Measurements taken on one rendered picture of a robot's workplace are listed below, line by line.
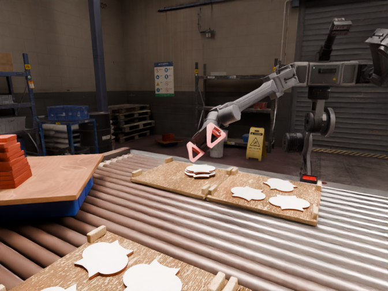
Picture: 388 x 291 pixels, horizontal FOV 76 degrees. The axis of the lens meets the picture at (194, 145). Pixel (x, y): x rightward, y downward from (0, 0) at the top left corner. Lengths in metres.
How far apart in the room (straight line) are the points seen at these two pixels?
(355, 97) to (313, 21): 1.71
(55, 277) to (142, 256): 0.20
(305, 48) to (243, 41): 1.32
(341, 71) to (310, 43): 3.98
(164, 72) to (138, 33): 1.31
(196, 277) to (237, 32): 5.84
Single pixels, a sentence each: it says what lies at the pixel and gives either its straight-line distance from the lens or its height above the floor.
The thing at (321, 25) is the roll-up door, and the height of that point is 2.52.
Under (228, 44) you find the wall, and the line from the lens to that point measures 6.22.
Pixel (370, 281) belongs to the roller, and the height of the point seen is 0.91.
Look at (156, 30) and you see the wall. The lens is 7.21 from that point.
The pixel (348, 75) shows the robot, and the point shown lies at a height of 1.44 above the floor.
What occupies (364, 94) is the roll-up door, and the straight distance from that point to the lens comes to 5.84.
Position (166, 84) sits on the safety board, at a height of 1.44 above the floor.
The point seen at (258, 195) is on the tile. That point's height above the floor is 0.94.
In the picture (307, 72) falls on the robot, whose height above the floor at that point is 1.46.
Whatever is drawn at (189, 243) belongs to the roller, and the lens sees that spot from 0.79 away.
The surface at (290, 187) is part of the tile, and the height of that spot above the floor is 0.94.
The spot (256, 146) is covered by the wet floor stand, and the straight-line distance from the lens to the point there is 4.80.
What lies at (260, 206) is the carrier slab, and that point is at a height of 0.94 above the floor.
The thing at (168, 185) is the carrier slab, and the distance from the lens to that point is 1.14.
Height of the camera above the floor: 1.37
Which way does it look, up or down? 13 degrees down
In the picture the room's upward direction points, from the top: straight up
